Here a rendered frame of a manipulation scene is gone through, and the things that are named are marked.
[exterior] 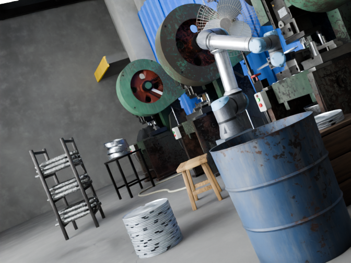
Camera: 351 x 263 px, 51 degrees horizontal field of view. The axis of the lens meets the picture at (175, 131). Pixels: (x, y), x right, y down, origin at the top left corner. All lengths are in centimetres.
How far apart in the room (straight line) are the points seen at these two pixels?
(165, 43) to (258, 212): 261
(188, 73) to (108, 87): 542
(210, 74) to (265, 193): 258
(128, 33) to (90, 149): 277
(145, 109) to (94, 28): 444
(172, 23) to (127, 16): 406
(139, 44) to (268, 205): 656
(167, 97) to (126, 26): 266
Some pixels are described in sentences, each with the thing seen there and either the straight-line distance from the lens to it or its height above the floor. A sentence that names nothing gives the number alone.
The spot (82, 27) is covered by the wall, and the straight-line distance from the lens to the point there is 936.
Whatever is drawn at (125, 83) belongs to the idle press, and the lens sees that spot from 530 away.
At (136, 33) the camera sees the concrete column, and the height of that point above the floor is 267.
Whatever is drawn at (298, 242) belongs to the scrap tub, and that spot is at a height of 9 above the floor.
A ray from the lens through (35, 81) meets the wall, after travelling 885.
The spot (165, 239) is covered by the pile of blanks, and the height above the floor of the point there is 6.
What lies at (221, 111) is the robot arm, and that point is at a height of 60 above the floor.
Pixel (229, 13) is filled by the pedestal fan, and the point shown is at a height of 137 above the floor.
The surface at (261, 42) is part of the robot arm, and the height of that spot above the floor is 85.
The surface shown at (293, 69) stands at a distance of 261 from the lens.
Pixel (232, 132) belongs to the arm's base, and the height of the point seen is 47.
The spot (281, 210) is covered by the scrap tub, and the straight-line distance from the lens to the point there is 134.
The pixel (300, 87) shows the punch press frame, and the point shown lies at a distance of 253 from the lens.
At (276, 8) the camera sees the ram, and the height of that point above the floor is 112.
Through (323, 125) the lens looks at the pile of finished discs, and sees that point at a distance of 186.
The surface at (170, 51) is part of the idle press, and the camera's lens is 371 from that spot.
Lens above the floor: 61
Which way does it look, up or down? level
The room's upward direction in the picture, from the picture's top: 22 degrees counter-clockwise
